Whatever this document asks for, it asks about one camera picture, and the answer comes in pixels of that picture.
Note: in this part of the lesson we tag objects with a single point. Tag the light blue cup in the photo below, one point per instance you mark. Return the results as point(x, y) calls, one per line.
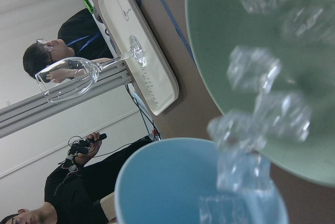
point(187, 180)

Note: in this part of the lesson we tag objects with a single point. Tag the green bowl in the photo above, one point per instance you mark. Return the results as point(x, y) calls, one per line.
point(216, 27)

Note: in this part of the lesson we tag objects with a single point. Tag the cream bear serving tray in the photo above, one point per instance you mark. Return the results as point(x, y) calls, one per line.
point(156, 80)

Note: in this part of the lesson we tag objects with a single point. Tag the clear wine glass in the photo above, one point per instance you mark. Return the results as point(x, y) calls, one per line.
point(74, 76)

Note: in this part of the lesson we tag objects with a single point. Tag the seated person in black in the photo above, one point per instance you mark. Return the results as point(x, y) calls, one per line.
point(79, 36)

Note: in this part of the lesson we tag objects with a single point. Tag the green clamp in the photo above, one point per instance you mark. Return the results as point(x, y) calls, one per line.
point(89, 6)

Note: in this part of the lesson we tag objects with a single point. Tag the aluminium frame post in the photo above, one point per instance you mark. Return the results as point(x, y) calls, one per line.
point(33, 109)

